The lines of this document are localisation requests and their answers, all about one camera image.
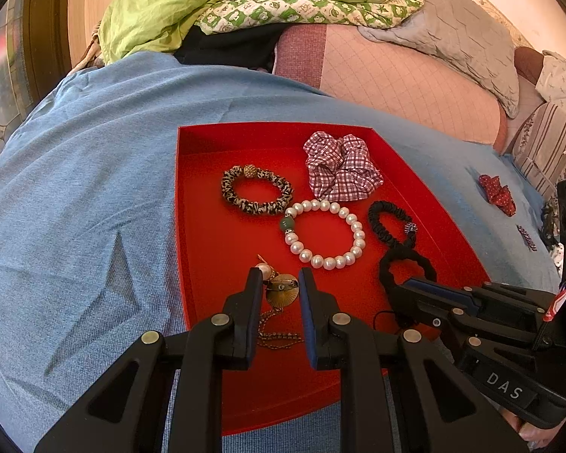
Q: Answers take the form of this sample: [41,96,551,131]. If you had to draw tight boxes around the green quilt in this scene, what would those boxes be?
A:
[96,0,426,65]

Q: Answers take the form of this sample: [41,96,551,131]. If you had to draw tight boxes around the stained glass door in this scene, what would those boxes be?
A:
[0,0,35,177]

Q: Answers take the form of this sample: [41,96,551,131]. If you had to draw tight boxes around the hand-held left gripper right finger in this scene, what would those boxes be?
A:
[298,267,529,453]

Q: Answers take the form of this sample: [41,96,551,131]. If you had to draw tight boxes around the leopard print hair tie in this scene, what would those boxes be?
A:
[220,165,295,217]

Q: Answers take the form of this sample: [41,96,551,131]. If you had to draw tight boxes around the grey pillow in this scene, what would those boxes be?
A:
[357,0,521,120]

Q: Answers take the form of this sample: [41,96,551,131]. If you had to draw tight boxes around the red plaid scrunchie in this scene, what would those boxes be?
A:
[303,130,384,203]

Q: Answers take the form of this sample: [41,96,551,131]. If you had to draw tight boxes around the small dark hair clip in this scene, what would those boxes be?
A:
[516,225,539,251]

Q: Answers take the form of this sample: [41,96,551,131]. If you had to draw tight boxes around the pearl bracelet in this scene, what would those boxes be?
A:
[280,199,368,271]

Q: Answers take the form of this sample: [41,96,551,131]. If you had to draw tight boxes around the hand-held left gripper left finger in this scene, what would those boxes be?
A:
[34,267,265,453]

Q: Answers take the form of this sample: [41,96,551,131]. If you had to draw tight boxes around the blue blanket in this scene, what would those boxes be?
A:
[0,51,566,453]

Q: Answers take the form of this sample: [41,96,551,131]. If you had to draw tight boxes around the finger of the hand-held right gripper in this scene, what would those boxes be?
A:
[389,291,544,365]
[400,277,546,322]

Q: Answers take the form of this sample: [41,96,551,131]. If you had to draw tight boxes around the white patterned cloth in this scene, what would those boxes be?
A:
[535,49,566,115]

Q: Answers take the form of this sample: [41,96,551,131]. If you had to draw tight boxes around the black cloth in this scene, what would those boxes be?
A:
[174,25,285,75]

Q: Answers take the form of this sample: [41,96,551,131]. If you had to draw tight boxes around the red dotted scrunchie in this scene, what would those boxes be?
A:
[477,174,518,218]

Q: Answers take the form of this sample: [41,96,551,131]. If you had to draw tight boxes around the striped floral cushion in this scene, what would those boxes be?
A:
[511,101,566,200]

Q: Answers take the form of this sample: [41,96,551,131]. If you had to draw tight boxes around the black and grey scrunchie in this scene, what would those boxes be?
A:
[541,202,561,247]

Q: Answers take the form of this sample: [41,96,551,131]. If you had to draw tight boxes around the person's right hand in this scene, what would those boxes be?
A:
[504,412,556,450]

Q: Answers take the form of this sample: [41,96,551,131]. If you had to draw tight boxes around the black hair tie with bead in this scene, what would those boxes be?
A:
[367,200,417,250]

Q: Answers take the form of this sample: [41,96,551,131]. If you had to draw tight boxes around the pink sofa cushion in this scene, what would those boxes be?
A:
[272,23,508,155]

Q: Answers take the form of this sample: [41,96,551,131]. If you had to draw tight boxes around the black ribbed ring hair tie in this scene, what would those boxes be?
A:
[378,246,438,294]

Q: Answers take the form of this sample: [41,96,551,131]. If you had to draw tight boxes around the red tray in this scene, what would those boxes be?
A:
[175,124,492,438]

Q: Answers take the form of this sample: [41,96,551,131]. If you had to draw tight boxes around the gold brooch with chain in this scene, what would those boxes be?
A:
[255,254,308,351]

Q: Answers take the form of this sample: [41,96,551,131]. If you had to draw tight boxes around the mauve sofa armrest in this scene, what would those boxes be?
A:
[513,46,549,86]

